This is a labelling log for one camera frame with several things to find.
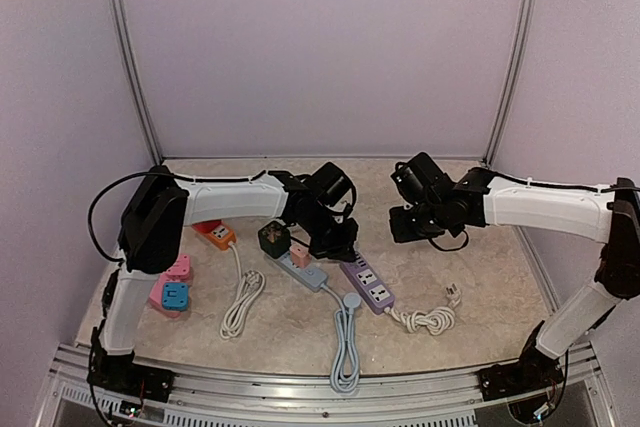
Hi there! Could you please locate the left aluminium corner post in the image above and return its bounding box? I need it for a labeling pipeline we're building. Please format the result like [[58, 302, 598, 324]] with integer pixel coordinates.
[[108, 0, 164, 165]]

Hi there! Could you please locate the dark green cube adapter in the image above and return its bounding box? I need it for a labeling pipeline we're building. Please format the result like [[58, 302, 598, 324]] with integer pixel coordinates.
[[258, 220, 291, 259]]

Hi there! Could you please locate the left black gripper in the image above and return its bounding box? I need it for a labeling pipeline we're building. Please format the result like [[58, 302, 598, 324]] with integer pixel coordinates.
[[297, 207, 360, 262]]

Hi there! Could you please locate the light blue power cable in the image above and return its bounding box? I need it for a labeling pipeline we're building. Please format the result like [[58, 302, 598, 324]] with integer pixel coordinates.
[[319, 282, 364, 394]]

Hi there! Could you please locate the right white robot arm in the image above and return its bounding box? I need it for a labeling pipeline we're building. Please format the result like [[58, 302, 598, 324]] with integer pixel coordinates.
[[389, 157, 639, 391]]

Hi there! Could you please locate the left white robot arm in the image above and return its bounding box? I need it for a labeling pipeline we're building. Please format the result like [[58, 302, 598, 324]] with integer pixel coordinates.
[[92, 162, 358, 392]]

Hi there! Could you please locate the aluminium corner post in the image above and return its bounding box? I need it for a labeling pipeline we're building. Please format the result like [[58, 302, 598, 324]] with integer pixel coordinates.
[[108, 0, 164, 165], [482, 0, 536, 167]]

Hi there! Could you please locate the right aluminium corner post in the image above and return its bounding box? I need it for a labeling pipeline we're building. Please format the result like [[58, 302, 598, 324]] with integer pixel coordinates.
[[482, 0, 536, 167]]

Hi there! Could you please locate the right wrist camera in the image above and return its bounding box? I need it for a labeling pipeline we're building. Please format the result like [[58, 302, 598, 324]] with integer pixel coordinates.
[[391, 152, 455, 205]]

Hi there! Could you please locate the pink square plug adapter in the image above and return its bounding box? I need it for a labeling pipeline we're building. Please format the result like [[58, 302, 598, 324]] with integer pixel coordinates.
[[165, 254, 192, 282]]

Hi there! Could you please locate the pink plug charger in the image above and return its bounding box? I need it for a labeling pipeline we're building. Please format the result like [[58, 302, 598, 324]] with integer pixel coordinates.
[[289, 242, 311, 269]]

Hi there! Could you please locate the orange power strip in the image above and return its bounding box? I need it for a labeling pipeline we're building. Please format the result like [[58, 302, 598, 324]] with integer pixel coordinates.
[[192, 220, 236, 251]]

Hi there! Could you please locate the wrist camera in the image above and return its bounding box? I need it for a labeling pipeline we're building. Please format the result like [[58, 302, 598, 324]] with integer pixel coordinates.
[[305, 162, 355, 207], [391, 152, 455, 205]]

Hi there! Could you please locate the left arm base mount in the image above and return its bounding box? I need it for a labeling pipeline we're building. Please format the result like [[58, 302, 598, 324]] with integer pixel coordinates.
[[87, 346, 175, 403]]

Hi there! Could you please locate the white knotted power cable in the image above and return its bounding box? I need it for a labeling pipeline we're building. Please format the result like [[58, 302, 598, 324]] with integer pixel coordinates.
[[384, 284, 462, 337]]

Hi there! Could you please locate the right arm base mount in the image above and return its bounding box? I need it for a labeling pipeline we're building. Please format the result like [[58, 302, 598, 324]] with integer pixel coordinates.
[[476, 347, 564, 401]]

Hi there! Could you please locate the white power strip cable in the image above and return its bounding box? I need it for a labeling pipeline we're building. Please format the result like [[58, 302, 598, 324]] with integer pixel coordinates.
[[219, 240, 267, 340]]

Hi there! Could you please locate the blue square plug adapter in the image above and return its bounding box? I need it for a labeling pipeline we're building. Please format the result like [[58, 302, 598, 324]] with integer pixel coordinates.
[[161, 282, 189, 312]]

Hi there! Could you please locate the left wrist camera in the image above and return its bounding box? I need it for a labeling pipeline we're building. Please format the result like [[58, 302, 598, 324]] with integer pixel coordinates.
[[305, 162, 355, 207]]

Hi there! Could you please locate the aluminium front frame rail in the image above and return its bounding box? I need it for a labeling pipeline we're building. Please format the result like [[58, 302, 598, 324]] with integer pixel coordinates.
[[34, 341, 616, 427]]

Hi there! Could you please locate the pink triangular socket base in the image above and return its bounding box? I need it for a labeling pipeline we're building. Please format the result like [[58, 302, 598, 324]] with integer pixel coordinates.
[[148, 267, 192, 318]]

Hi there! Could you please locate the purple power strip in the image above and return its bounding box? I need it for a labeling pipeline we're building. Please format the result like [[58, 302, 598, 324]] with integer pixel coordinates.
[[339, 253, 395, 315]]

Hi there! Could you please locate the light blue power strip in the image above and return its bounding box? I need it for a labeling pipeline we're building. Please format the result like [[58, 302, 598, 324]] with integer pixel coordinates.
[[275, 253, 328, 293]]

